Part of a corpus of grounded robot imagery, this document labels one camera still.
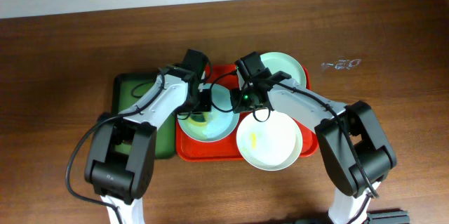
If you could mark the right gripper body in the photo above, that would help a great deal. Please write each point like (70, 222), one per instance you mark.
(245, 101)

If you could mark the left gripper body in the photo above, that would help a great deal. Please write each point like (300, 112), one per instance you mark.
(203, 104)

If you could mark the light blue plate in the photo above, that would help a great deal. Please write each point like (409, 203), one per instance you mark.
(220, 124)

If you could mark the mint green plate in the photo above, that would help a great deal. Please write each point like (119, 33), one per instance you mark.
(277, 61)

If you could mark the white plate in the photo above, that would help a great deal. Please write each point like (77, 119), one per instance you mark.
(270, 141)

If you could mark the green yellow sponge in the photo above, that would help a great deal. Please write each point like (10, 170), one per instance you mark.
(199, 118)

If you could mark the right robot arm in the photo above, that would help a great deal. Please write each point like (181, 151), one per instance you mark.
(355, 150)

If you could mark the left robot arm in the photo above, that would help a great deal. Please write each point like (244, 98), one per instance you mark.
(120, 162)

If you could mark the dark green soapy tray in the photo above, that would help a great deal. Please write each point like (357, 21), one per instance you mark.
(127, 89)

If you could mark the red plastic tray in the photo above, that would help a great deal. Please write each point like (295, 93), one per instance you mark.
(226, 149)

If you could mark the grey aluminium base rail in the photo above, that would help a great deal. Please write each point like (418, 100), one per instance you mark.
(376, 217)

